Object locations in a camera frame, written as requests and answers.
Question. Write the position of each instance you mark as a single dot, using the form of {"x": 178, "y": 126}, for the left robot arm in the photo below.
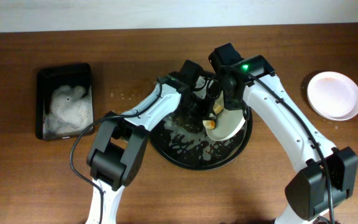
{"x": 119, "y": 146}

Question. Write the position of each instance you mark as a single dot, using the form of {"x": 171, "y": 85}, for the yellow sponge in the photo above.
{"x": 210, "y": 120}

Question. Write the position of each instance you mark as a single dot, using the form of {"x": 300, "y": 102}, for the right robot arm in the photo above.
{"x": 325, "y": 175}

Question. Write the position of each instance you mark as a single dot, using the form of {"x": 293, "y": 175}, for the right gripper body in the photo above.
{"x": 233, "y": 97}

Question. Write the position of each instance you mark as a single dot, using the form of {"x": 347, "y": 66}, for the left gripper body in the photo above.
{"x": 194, "y": 104}

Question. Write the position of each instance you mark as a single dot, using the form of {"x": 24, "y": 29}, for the light blue-grey plate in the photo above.
{"x": 337, "y": 114}

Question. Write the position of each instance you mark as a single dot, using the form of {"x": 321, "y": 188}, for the round black tray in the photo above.
{"x": 183, "y": 141}

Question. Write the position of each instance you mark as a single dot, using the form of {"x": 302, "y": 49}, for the pinkish white plate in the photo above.
{"x": 332, "y": 90}

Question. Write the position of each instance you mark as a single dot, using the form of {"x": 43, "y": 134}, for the white plate top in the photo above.
{"x": 228, "y": 123}

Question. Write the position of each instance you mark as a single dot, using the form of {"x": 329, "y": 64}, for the black rectangular tray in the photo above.
{"x": 64, "y": 101}

